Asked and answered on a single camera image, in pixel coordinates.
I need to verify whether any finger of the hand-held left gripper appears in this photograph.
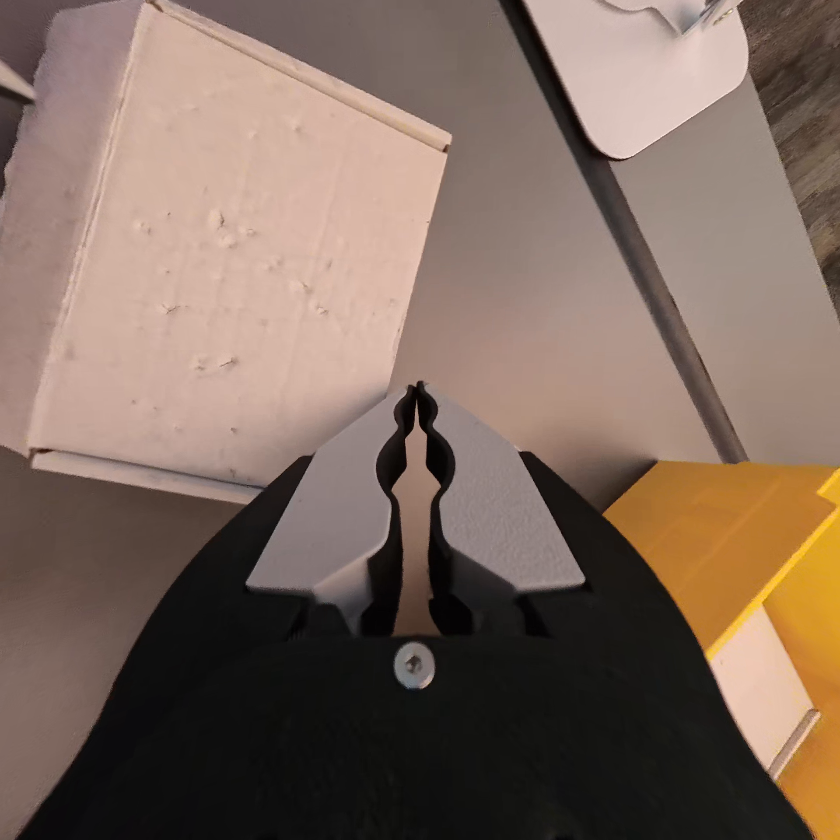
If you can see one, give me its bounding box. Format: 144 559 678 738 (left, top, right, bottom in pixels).
0 60 37 104

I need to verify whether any yellow plastic bin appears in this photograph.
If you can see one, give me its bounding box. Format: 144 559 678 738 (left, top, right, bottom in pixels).
602 459 840 840

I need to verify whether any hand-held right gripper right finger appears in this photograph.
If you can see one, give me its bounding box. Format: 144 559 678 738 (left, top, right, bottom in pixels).
416 381 587 636

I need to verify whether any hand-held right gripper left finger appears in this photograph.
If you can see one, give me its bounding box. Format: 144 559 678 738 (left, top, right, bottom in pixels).
246 384 421 636

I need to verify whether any white cardboard box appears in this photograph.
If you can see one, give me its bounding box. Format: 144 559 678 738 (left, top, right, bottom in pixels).
705 600 823 782
0 0 454 505

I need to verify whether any white stand base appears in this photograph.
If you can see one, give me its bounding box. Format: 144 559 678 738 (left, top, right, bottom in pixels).
521 0 750 160

